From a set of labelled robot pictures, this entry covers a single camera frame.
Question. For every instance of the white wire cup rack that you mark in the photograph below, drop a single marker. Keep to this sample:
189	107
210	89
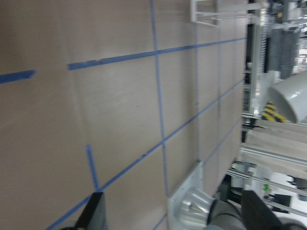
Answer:
210	12

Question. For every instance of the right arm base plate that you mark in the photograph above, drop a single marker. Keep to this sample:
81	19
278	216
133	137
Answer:
178	198

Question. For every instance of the grey-blue plastic cup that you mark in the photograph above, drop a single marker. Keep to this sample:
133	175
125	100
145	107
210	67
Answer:
290	97

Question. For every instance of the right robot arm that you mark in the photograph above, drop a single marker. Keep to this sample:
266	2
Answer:
199	211

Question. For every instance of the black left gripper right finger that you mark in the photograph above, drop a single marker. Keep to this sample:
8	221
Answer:
256	215

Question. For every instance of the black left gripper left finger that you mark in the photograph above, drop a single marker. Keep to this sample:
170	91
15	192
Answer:
93	216

